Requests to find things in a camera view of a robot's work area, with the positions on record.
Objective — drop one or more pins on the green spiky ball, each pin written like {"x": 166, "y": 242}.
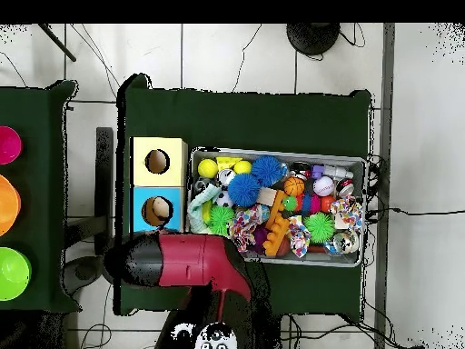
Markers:
{"x": 221, "y": 218}
{"x": 319, "y": 227}

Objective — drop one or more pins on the mint knitted cloth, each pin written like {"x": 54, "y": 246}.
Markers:
{"x": 196, "y": 207}

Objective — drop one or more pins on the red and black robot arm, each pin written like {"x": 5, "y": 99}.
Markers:
{"x": 192, "y": 260}

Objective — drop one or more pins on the wooden box with three holes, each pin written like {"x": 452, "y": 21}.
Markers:
{"x": 174, "y": 174}

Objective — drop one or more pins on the silver mesh bin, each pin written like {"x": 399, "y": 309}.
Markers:
{"x": 327, "y": 260}

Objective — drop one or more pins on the blue spiky ball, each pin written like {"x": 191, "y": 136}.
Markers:
{"x": 269, "y": 170}
{"x": 244, "y": 189}

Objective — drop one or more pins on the orange plastic block toy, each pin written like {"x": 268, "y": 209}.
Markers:
{"x": 276, "y": 229}

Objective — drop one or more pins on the small orange basketball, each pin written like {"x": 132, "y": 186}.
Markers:
{"x": 294, "y": 186}

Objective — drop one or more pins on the dark green table cloth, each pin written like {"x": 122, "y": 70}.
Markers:
{"x": 236, "y": 120}
{"x": 40, "y": 181}

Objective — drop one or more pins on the black upright panel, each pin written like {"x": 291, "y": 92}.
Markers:
{"x": 104, "y": 181}

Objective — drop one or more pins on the grey black stand foot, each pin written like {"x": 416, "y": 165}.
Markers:
{"x": 81, "y": 272}

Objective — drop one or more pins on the black round stand base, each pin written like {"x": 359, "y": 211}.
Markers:
{"x": 312, "y": 38}

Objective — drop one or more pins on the orange bowl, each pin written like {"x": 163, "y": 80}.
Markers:
{"x": 9, "y": 205}

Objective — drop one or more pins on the pink bowl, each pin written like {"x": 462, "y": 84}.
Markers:
{"x": 9, "y": 145}

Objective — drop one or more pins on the thin black rod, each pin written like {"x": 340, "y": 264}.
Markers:
{"x": 58, "y": 43}

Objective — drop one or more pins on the green bowl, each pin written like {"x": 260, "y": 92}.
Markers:
{"x": 12, "y": 274}

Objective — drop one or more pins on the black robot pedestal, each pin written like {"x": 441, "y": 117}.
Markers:
{"x": 269, "y": 334}

